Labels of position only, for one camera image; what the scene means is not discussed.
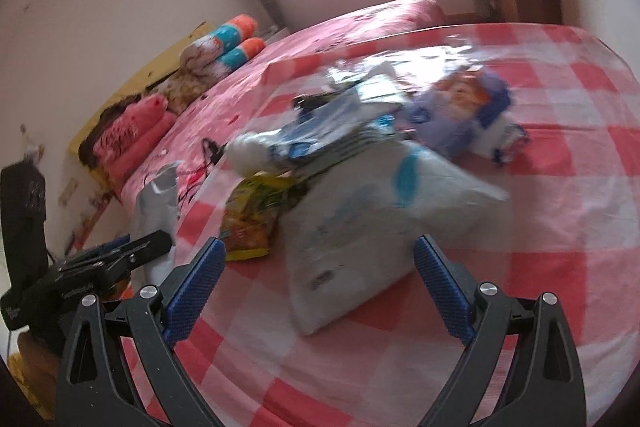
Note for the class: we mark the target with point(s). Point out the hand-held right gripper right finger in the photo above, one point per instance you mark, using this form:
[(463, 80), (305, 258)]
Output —
[(442, 289)]

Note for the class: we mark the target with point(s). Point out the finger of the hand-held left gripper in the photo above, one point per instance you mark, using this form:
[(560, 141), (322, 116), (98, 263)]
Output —
[(147, 247)]

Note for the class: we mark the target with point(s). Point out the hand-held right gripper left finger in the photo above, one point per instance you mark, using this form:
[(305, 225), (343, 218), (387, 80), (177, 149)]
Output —
[(196, 289)]

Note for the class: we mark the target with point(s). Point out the yellow snack packet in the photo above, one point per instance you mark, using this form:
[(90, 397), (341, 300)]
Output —
[(247, 227)]

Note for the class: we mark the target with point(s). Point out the packets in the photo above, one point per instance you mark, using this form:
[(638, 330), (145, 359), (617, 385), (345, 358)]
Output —
[(360, 237)]

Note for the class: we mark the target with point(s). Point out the white tissue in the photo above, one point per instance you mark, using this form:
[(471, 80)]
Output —
[(250, 152)]

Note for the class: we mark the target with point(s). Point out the small white wrapper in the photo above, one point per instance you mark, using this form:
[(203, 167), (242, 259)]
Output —
[(500, 139)]

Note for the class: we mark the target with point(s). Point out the purple printed packet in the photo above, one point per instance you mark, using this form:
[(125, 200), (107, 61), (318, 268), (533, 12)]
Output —
[(455, 107)]

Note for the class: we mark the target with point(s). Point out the blue and white packet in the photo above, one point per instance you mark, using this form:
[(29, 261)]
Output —
[(320, 127)]

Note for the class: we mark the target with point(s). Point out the plain pink folded blanket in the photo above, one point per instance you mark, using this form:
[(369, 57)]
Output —
[(140, 152)]

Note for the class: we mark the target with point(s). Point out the pink pillows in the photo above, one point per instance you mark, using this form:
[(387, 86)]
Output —
[(127, 129)]

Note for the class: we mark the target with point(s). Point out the red checkered tablecloth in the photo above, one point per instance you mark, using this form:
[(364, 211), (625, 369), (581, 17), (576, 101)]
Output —
[(540, 217)]

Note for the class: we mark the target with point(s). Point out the yellow headboard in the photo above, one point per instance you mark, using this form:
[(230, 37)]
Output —
[(150, 69)]

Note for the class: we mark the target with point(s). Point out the floral quilt with orange end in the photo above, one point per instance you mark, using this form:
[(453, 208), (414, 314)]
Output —
[(225, 34), (220, 64)]

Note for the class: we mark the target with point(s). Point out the pink heart print bed blanket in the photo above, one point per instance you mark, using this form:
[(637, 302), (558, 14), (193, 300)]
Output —
[(310, 42)]

